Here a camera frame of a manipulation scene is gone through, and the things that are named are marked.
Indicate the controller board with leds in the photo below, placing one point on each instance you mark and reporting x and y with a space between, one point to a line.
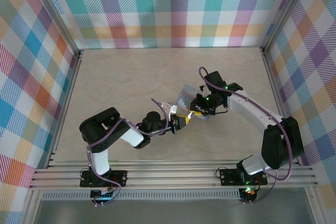
102 194
248 193

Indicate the aluminium extrusion rail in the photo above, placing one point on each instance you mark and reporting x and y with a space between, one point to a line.
170 183
170 163
170 172

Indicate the clear plastic bag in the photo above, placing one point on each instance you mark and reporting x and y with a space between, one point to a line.
185 95

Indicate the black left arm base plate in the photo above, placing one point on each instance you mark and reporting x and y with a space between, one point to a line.
120 178

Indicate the aluminium corner post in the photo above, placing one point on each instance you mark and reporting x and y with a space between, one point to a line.
286 11
55 14

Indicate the left controller board with LEDs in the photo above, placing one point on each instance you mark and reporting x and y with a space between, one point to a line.
102 194

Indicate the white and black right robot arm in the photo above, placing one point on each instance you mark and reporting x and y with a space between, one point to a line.
281 142

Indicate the aluminium side rail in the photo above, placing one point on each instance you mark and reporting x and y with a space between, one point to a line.
278 103
67 103

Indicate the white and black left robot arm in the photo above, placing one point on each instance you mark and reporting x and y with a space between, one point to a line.
99 129

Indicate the right controller board with LEDs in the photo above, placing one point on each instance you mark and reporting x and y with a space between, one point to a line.
248 193

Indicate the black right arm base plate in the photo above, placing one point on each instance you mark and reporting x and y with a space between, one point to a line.
228 176

